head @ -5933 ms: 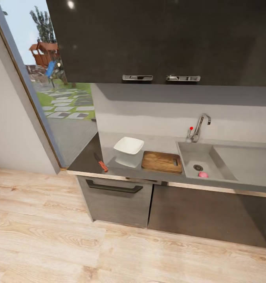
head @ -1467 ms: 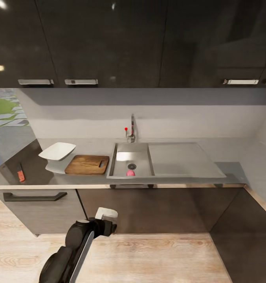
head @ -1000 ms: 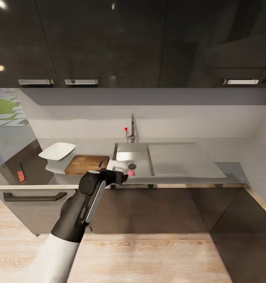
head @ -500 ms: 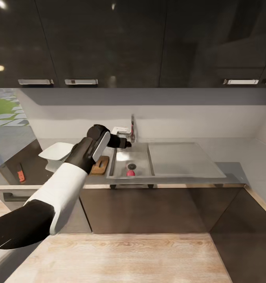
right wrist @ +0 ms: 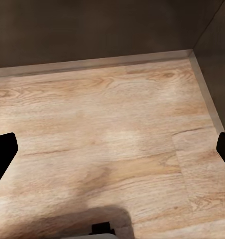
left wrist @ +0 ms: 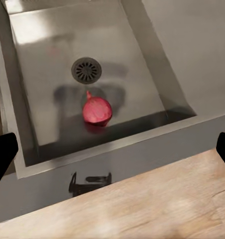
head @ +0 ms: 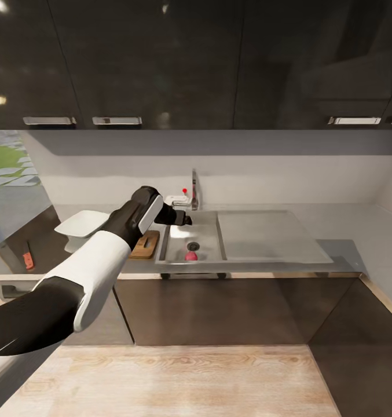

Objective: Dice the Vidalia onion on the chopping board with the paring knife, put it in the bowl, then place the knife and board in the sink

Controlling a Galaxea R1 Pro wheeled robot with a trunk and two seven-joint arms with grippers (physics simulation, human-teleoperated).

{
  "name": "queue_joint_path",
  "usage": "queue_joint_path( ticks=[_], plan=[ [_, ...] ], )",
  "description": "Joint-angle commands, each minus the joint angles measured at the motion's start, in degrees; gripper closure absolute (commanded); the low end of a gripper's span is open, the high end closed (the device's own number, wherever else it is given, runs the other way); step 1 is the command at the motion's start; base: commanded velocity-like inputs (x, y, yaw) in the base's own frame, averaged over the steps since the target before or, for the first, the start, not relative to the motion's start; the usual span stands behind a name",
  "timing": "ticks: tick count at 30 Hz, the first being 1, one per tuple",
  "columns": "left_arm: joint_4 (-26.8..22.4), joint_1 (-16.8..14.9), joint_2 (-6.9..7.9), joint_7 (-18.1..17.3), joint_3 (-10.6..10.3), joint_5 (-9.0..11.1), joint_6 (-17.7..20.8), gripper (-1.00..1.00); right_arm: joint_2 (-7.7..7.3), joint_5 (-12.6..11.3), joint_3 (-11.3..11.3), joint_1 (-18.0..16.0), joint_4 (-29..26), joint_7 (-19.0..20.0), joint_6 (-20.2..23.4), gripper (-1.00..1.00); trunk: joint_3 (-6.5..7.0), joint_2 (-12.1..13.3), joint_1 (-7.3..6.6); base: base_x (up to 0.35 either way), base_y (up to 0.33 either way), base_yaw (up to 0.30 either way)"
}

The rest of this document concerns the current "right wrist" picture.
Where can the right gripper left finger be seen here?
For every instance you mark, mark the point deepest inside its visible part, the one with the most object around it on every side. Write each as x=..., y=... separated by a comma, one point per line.
x=8, y=150

